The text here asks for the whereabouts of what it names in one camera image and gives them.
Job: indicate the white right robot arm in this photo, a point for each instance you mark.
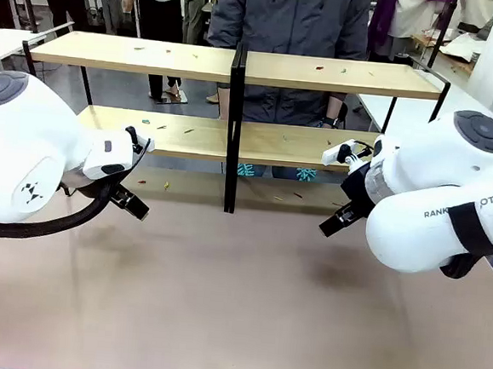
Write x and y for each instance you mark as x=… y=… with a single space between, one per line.
x=443 y=174

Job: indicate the person with purple scarf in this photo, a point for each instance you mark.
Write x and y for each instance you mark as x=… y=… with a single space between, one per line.
x=396 y=17

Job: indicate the person's left forearm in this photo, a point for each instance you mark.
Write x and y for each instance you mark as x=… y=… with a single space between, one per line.
x=335 y=108

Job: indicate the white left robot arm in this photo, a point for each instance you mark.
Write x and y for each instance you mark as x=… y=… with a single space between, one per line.
x=19 y=141

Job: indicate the black chair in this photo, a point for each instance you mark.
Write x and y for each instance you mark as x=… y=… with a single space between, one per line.
x=343 y=115

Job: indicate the white side table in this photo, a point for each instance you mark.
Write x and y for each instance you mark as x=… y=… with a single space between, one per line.
x=1 y=45

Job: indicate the black wristwatch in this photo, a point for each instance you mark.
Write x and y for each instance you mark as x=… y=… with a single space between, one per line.
x=330 y=122

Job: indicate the large white table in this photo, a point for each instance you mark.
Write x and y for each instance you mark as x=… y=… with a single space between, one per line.
x=406 y=111

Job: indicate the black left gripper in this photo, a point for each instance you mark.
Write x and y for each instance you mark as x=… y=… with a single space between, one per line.
x=113 y=191

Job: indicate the person white shirt black trousers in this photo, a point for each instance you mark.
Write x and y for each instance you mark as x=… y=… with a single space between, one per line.
x=157 y=11

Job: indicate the wooden shelf unit black frame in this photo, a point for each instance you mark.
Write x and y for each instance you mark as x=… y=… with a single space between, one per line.
x=132 y=58
x=302 y=75

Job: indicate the person in olive trousers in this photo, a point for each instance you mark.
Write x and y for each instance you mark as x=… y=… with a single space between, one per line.
x=196 y=14

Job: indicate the bystander's bare hand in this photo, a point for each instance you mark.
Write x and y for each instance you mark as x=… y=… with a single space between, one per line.
x=128 y=3

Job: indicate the person in grey jacket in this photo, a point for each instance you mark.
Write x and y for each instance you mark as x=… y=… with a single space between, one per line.
x=284 y=25

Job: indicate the person in white coat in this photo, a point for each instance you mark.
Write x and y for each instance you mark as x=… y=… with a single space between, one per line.
x=478 y=12

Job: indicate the grey metal floor plate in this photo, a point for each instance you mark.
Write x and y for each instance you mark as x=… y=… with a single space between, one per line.
x=174 y=96

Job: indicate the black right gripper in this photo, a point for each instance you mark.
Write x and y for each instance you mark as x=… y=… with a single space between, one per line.
x=357 y=184

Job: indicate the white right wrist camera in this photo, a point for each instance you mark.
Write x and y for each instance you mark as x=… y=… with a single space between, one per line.
x=334 y=154

